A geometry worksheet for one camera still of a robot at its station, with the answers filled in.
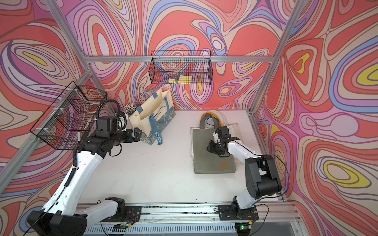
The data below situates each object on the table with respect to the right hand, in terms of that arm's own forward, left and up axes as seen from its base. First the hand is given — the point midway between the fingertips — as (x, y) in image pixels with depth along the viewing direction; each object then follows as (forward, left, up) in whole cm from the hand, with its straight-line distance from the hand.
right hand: (210, 152), depth 92 cm
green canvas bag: (-6, +4, 0) cm, 7 cm away
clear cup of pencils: (+26, +52, +16) cm, 60 cm away
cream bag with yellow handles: (+25, -6, +3) cm, 26 cm away
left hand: (+1, +41, +22) cm, 47 cm away
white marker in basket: (-1, +68, +24) cm, 72 cm away
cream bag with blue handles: (+15, +35, +19) cm, 43 cm away
